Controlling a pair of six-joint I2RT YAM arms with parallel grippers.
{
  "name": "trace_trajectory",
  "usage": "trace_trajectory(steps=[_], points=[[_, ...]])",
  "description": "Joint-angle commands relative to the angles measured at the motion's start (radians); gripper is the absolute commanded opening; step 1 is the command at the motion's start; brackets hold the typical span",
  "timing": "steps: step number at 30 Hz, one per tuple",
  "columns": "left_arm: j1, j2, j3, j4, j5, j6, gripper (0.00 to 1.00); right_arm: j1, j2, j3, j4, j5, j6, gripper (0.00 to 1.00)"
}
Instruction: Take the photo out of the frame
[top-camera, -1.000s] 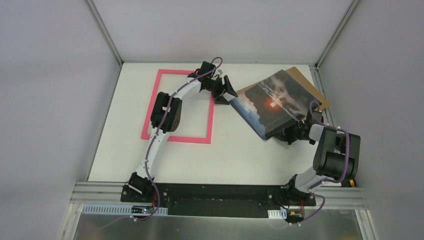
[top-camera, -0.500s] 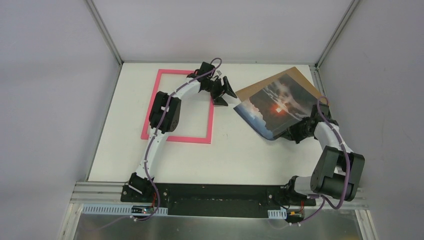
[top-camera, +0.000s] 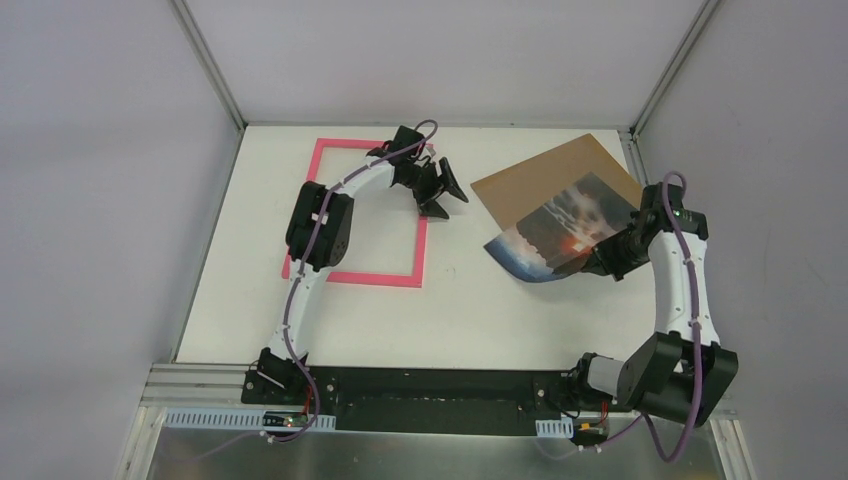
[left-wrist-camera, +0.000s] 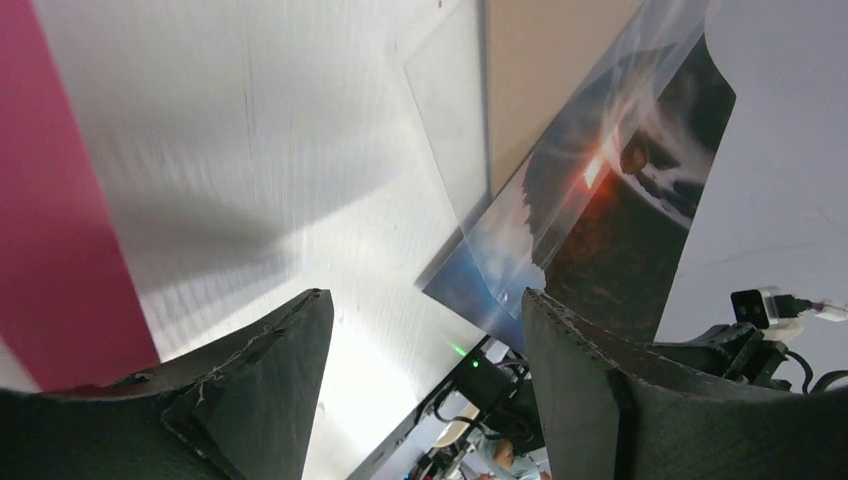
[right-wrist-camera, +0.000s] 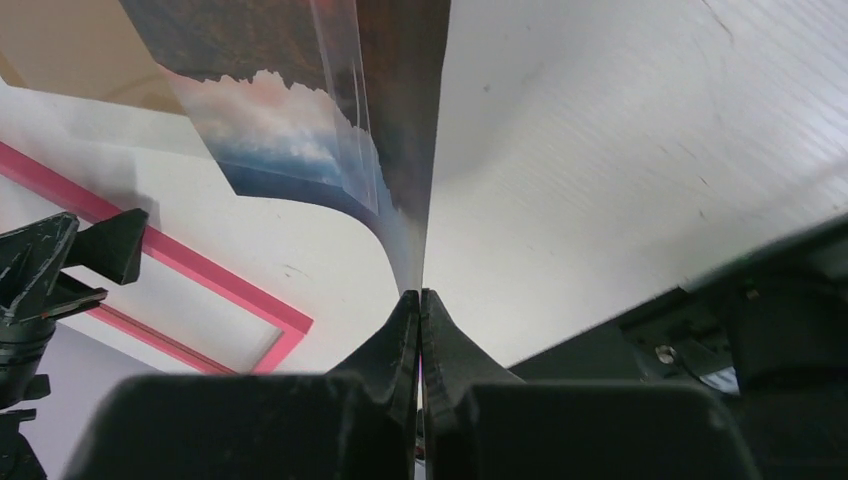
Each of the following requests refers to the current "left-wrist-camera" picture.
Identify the pink wooden photo frame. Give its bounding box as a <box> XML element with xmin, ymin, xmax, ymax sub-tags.
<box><xmin>1</xmin><ymin>1</ymin><xmax>160</xmax><ymax>392</ymax></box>

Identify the clear plastic glazing sheet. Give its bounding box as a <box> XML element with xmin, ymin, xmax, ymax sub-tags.
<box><xmin>402</xmin><ymin>1</ymin><xmax>709</xmax><ymax>289</ymax></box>

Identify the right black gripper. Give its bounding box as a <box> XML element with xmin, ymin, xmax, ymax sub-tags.
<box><xmin>652</xmin><ymin>323</ymin><xmax>791</xmax><ymax>391</ymax></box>

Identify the sunset landscape photo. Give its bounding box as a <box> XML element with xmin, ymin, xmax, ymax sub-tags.
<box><xmin>424</xmin><ymin>37</ymin><xmax>736</xmax><ymax>350</ymax></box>

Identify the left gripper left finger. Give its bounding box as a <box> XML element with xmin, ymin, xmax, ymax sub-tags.
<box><xmin>1</xmin><ymin>289</ymin><xmax>334</xmax><ymax>479</ymax></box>

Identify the brown fibreboard backing board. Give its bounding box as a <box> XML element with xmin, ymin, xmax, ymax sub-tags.
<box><xmin>484</xmin><ymin>0</ymin><xmax>642</xmax><ymax>194</ymax></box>

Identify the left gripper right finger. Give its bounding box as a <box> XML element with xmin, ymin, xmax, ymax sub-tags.
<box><xmin>522</xmin><ymin>289</ymin><xmax>847</xmax><ymax>479</ymax></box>

